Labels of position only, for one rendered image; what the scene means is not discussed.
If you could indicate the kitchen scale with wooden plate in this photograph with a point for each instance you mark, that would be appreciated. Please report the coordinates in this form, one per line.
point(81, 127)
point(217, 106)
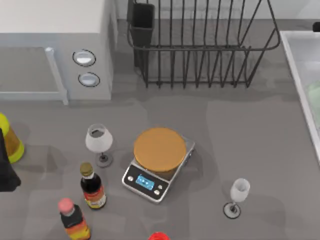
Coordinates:
point(160, 152)

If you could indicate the white sink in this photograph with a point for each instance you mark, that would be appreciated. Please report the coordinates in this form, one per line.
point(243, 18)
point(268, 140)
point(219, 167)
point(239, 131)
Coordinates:
point(302, 75)

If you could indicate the red round object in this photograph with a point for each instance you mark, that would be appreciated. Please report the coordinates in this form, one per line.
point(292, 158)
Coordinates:
point(158, 236)

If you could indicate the dark bottle with gold cap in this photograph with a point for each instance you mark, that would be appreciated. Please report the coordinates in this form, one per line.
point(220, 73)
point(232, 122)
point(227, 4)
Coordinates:
point(93, 190)

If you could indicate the black cutlery holder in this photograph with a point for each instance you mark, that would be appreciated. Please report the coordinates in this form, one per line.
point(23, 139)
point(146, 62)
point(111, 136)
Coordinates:
point(141, 22)

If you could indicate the microwave oven door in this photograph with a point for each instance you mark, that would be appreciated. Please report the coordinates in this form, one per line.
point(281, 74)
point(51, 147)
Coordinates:
point(25, 72)

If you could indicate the yellow bottle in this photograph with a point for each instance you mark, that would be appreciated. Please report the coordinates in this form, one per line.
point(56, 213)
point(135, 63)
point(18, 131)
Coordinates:
point(12, 145)

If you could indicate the black tap part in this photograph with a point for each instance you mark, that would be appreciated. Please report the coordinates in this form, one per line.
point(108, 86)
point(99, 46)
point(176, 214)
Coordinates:
point(317, 26)

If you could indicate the wide white wine glass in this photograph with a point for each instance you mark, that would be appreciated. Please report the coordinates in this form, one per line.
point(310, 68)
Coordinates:
point(98, 141)

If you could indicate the pale microwave oven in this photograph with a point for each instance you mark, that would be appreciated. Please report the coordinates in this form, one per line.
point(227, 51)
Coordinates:
point(102, 45)

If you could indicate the round microwave knob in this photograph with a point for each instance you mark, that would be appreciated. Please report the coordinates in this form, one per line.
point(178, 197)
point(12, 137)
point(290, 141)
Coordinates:
point(84, 57)
point(88, 79)

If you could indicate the dark bottle with pink cap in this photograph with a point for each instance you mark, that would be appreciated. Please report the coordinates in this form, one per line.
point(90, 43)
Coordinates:
point(73, 221)

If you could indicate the narrow white wine glass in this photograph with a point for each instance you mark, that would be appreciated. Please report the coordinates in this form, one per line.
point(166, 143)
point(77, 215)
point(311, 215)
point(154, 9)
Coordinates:
point(239, 192)

